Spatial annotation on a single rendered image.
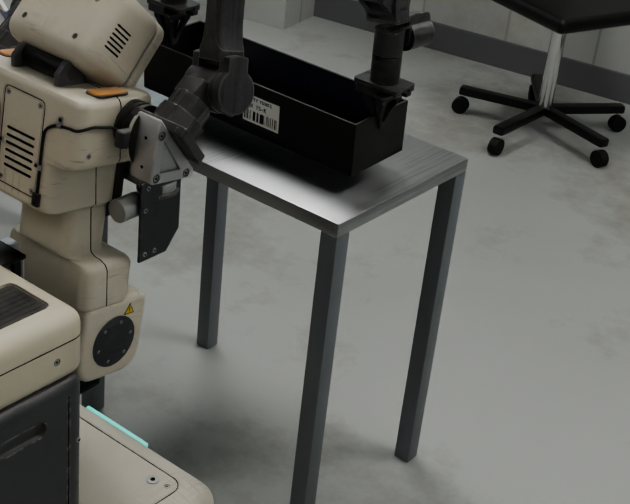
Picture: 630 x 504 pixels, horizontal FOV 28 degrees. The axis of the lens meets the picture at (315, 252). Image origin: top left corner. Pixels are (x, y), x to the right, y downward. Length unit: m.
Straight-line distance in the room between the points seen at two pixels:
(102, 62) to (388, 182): 0.71
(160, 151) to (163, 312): 1.52
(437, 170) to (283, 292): 1.15
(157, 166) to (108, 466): 0.73
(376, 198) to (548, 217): 1.92
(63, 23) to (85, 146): 0.21
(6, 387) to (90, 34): 0.58
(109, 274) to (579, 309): 1.89
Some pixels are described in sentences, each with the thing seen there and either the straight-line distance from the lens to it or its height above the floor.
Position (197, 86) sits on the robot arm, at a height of 1.10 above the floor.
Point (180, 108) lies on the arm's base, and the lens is 2.06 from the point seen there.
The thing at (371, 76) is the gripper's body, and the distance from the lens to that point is 2.42.
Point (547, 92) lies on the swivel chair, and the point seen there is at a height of 0.18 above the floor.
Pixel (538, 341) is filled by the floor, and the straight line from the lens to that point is 3.62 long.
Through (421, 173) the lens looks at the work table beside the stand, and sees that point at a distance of 2.59.
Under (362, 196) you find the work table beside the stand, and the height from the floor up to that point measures 0.80.
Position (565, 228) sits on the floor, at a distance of 4.28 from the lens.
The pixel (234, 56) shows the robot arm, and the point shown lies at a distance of 2.09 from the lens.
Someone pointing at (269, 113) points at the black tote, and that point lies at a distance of 2.53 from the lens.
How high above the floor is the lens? 1.89
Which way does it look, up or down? 29 degrees down
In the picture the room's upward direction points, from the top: 6 degrees clockwise
